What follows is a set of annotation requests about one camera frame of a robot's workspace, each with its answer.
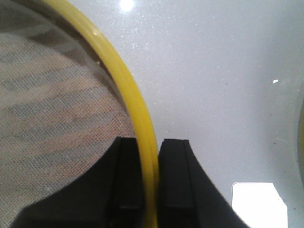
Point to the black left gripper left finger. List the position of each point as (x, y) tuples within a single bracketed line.
[(109, 195)]

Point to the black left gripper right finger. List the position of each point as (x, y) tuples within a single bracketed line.
[(187, 196)]

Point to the bamboo steamer tray yellow rims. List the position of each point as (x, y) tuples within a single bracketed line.
[(131, 97), (300, 135)]

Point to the white steamer liner cloth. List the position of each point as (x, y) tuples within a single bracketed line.
[(59, 107)]

